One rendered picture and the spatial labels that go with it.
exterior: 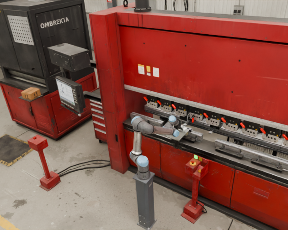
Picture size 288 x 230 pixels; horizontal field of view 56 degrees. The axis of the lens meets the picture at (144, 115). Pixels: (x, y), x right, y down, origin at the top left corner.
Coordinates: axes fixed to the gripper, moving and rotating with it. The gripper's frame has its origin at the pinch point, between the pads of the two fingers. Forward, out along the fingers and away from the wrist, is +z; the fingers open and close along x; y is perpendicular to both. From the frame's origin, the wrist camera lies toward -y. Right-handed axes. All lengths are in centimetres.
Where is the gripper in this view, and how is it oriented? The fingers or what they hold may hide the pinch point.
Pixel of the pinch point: (180, 129)
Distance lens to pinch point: 330.3
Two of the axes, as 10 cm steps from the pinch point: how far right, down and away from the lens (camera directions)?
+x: -8.3, -2.4, 5.0
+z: 4.0, 3.6, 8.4
